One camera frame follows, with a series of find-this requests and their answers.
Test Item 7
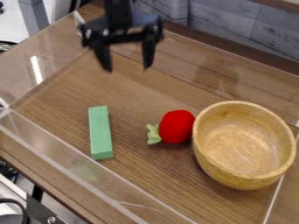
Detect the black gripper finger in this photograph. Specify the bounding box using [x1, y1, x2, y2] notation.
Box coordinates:
[91, 40, 112, 72]
[141, 32, 156, 69]

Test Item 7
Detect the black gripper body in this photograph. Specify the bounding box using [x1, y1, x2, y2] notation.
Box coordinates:
[77, 0, 164, 48]

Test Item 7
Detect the green foam stick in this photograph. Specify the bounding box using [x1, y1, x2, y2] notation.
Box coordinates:
[88, 106, 113, 160]

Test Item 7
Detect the brown wooden bowl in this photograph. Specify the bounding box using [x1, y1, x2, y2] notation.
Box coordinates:
[192, 101, 296, 191]

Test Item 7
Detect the red plush strawberry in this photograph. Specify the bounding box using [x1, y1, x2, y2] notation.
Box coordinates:
[145, 109, 195, 144]

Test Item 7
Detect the clear acrylic corner bracket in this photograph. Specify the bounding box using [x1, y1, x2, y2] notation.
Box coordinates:
[73, 10, 87, 37]

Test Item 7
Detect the clear acrylic front wall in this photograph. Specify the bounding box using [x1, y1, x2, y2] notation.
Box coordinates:
[0, 99, 196, 224]

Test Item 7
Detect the black cable bottom left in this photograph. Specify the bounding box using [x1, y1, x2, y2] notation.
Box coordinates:
[0, 197, 33, 224]

